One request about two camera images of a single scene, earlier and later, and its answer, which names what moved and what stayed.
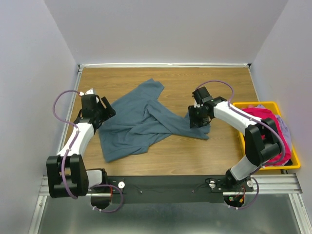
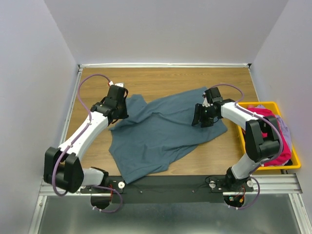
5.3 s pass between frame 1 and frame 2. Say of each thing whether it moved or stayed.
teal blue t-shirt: moved
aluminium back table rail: stayed
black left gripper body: moved
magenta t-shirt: stayed
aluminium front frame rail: stayed
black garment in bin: stayed
